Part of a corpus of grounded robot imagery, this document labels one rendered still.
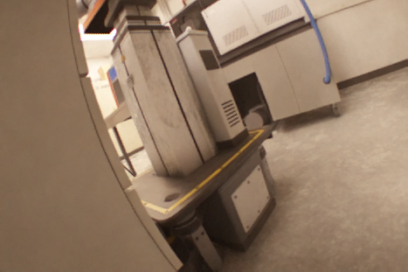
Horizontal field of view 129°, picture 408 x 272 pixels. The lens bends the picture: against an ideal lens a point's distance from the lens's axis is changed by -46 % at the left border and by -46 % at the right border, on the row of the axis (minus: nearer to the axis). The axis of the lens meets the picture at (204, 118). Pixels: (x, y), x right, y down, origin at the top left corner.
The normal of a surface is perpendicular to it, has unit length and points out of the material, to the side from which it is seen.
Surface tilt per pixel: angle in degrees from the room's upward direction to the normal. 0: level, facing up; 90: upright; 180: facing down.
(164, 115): 90
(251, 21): 90
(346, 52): 90
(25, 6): 90
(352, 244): 0
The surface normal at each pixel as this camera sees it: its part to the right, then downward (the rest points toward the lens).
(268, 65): -0.54, 0.27
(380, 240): -0.37, -0.93
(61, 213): 0.76, -0.26
